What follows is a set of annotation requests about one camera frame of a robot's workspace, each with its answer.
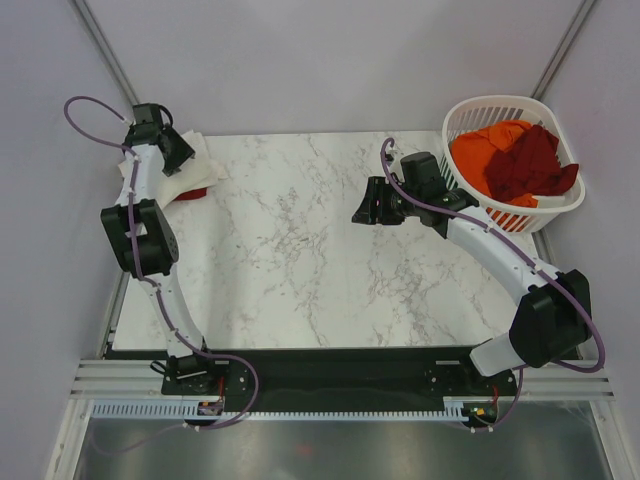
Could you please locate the corner metal post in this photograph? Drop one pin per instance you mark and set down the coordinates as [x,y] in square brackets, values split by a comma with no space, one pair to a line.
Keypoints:
[107,54]
[571,34]

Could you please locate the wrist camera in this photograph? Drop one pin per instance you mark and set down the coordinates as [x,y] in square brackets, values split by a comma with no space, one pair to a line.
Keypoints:
[421,172]
[152,113]

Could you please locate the folded white t shirt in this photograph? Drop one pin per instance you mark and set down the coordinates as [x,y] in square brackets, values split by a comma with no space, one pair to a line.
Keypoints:
[217,171]

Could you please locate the cream white t shirt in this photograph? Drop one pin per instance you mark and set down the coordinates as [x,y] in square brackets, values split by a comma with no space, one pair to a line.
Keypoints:
[175,180]

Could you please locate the left corner metal post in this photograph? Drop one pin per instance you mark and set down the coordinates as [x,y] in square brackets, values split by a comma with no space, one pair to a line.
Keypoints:
[107,54]

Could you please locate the white plastic laundry basket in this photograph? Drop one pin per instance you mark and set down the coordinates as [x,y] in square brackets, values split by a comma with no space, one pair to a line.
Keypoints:
[480,112]

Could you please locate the folded red t shirt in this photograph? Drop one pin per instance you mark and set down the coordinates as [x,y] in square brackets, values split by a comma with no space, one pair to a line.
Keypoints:
[192,194]

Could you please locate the dark red t shirt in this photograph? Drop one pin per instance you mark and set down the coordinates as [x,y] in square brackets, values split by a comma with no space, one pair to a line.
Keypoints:
[529,169]

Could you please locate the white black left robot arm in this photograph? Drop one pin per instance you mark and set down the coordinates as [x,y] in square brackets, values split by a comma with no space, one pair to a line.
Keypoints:
[146,248]

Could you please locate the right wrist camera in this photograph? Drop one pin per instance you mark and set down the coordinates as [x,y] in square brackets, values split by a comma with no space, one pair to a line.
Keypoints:
[421,172]

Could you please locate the green t shirt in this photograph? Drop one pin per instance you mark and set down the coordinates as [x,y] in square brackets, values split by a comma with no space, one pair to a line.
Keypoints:
[447,174]

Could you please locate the orange t shirt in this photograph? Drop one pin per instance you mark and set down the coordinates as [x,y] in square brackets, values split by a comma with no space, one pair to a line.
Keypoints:
[473,151]

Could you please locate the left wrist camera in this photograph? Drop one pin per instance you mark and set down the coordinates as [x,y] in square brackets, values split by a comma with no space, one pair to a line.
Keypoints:
[152,113]

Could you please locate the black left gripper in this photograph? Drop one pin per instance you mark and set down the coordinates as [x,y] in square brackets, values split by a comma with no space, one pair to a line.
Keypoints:
[184,153]

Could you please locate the white slotted cable duct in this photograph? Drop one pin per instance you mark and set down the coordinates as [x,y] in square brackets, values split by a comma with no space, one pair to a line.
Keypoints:
[444,409]

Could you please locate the right corner metal post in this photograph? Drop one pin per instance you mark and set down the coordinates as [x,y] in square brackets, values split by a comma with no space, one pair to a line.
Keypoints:
[571,34]

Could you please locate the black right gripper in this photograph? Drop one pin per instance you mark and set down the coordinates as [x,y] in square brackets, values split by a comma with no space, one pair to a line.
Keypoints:
[377,188]

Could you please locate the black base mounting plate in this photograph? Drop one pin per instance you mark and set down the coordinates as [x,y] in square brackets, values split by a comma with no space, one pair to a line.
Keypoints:
[404,376]

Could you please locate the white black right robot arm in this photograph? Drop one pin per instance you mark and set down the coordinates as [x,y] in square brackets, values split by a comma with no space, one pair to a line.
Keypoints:
[553,308]

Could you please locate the aluminium frame rail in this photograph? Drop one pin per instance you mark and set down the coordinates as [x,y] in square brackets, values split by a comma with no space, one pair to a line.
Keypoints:
[133,379]

